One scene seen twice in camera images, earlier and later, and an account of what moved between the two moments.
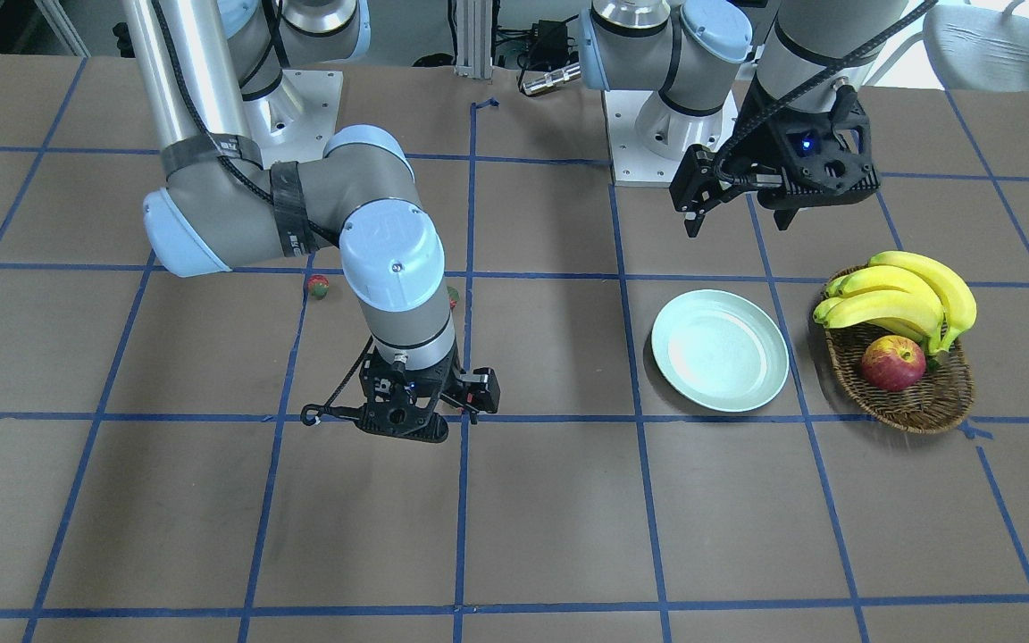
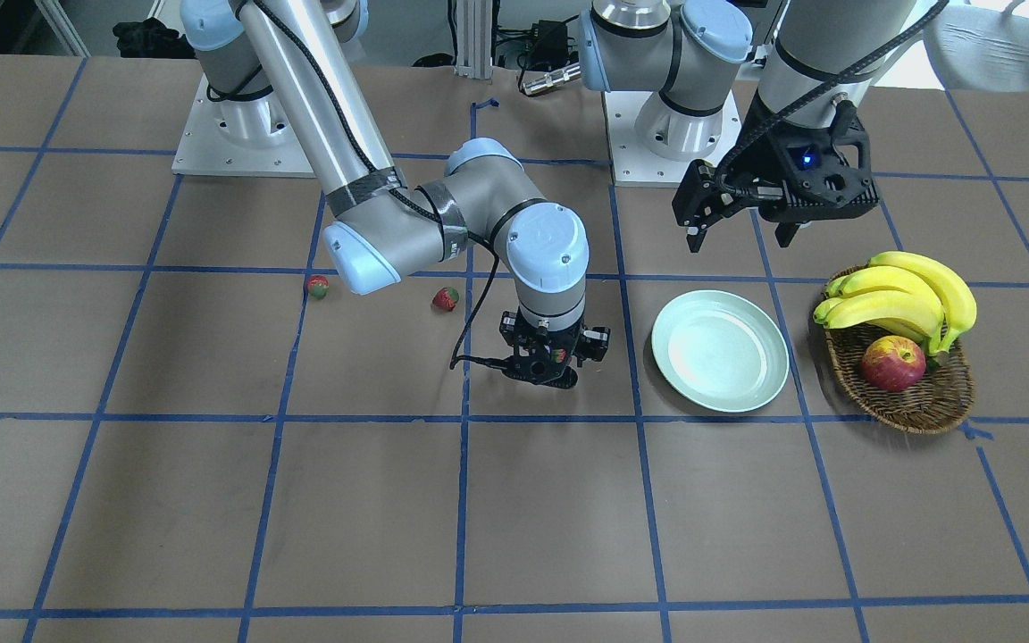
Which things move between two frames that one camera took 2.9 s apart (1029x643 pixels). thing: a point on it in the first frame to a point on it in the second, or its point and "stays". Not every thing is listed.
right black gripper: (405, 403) to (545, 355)
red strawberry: (318, 286) stays
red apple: (893, 363) stays
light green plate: (720, 350) stays
